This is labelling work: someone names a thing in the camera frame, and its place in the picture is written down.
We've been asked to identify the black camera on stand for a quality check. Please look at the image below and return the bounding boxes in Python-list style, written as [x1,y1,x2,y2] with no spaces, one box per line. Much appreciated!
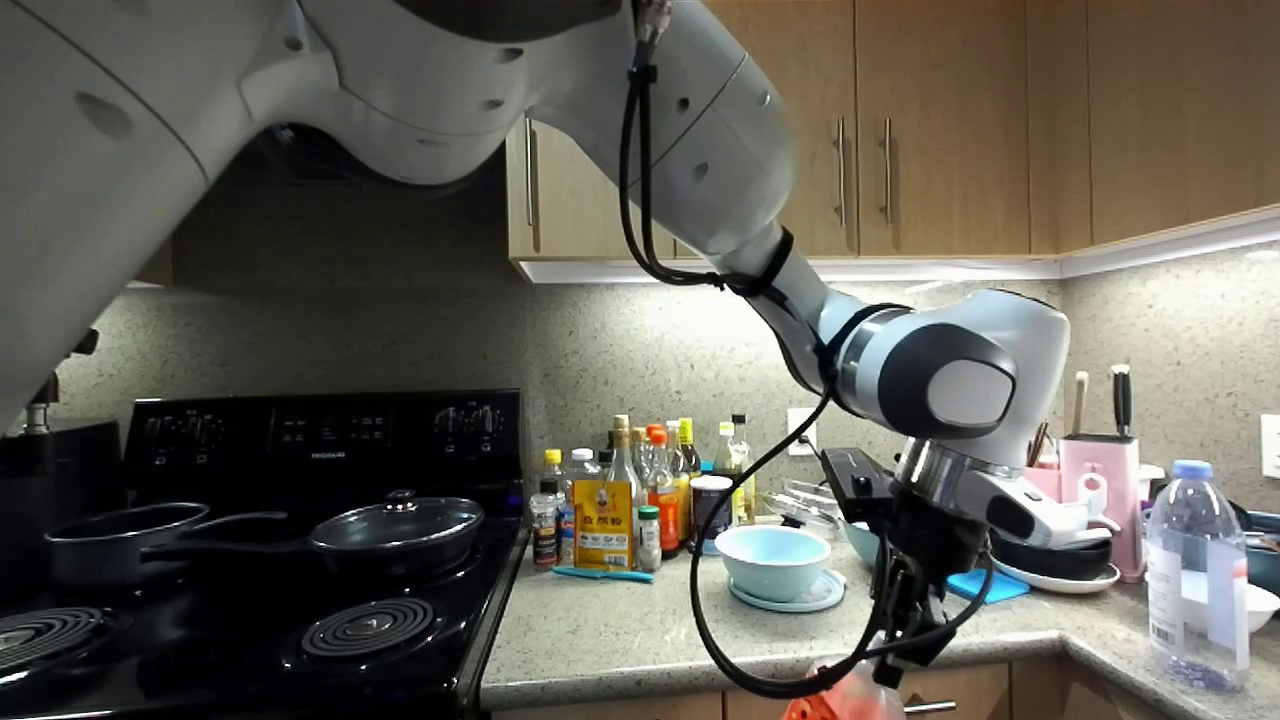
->
[16,322,104,434]

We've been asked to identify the pale yellow oil bottle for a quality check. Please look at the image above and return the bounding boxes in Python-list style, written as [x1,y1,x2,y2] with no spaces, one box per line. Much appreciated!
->
[721,411,761,526]

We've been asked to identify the small light blue bowl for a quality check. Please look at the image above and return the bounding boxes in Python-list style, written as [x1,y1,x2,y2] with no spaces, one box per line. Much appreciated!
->
[712,521,836,608]

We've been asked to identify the pink utensil cup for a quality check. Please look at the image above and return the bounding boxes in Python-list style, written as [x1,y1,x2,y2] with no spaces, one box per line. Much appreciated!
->
[1025,454,1069,503]

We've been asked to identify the white bowl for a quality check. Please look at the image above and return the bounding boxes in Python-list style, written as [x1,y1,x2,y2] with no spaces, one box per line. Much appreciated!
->
[1242,581,1280,639]

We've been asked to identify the black saucepan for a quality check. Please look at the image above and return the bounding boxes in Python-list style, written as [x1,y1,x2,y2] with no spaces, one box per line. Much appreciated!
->
[40,496,211,591]

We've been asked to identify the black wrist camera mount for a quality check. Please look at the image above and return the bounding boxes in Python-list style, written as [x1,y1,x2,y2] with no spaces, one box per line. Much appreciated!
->
[815,443,914,524]

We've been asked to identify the dark jar white lid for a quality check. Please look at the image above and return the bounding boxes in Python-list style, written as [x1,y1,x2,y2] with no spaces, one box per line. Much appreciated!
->
[686,470,737,545]

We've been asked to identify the clear blue cap water bottle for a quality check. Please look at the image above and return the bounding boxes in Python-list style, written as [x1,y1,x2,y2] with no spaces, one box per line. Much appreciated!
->
[1140,454,1256,694]

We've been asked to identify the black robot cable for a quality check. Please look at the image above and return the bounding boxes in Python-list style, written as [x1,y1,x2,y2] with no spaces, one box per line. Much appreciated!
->
[616,0,997,703]

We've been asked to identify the dark teal bowl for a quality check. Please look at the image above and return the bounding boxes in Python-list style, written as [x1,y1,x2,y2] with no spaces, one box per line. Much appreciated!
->
[1233,496,1280,595]

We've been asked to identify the yellow label sauce bottle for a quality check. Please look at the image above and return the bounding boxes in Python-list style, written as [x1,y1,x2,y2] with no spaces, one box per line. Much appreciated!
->
[569,411,641,577]

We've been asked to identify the grey range hood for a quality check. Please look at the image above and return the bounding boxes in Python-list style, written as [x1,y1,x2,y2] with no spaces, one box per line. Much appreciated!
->
[131,125,537,299]

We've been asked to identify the pink knife block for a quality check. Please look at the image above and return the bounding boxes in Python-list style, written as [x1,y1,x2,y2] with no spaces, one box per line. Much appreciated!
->
[1056,433,1145,554]

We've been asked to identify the yellow cap bottle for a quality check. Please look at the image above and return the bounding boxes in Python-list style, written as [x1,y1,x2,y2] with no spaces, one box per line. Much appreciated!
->
[531,443,572,573]

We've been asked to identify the glass pan lid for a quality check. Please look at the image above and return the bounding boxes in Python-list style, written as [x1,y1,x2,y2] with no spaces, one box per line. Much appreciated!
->
[306,486,488,550]

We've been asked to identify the wooden upper cabinets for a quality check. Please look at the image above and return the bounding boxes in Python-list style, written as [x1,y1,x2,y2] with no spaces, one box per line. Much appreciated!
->
[501,0,1280,264]

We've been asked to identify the blue sponge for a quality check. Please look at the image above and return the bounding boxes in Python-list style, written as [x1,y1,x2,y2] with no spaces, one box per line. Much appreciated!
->
[944,562,1033,608]

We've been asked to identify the black frying pan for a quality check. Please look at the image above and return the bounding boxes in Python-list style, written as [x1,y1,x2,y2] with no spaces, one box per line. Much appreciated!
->
[134,508,488,581]

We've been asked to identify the black electric stove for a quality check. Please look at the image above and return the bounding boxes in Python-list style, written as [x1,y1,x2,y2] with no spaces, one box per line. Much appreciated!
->
[0,387,531,720]

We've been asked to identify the small green cap bottle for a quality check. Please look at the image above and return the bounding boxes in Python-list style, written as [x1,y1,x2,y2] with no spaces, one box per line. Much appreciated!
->
[630,503,665,577]

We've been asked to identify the light blue plate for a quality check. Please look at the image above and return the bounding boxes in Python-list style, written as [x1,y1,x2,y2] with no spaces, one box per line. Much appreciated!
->
[723,567,850,619]

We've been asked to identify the stack of dark plates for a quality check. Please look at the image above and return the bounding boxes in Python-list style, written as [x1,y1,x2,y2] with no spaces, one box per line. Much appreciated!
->
[991,524,1126,598]

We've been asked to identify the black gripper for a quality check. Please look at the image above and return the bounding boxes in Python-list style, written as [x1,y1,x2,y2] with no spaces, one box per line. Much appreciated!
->
[863,500,982,689]

